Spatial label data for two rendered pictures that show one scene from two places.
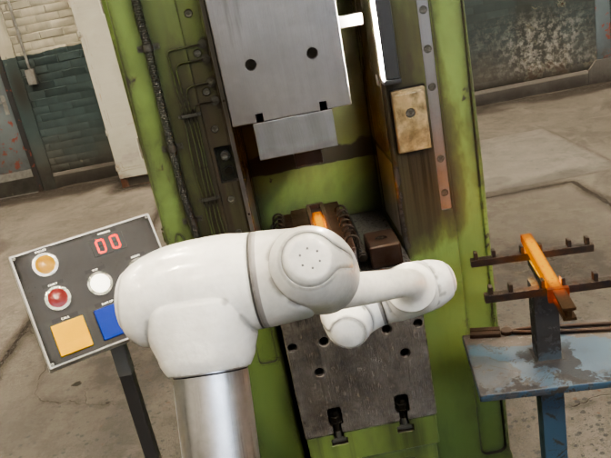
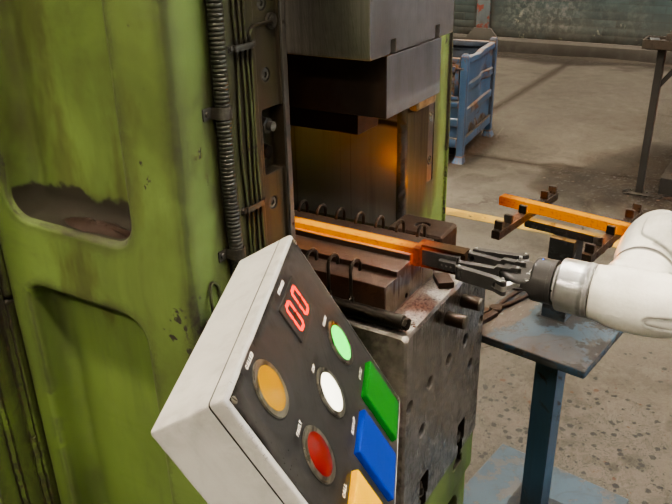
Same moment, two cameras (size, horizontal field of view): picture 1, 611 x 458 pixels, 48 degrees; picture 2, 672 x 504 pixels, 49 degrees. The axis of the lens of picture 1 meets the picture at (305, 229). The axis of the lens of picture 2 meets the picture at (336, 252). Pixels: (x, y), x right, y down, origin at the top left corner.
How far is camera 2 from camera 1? 1.58 m
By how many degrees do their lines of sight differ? 54
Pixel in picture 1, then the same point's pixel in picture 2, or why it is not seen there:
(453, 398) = not seen: hidden behind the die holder
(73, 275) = (304, 394)
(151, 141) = (188, 98)
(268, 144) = (395, 92)
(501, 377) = (567, 348)
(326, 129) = (435, 68)
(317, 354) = (424, 404)
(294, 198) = not seen: hidden behind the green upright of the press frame
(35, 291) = (292, 459)
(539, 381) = (597, 337)
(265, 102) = (400, 19)
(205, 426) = not seen: outside the picture
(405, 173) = (411, 137)
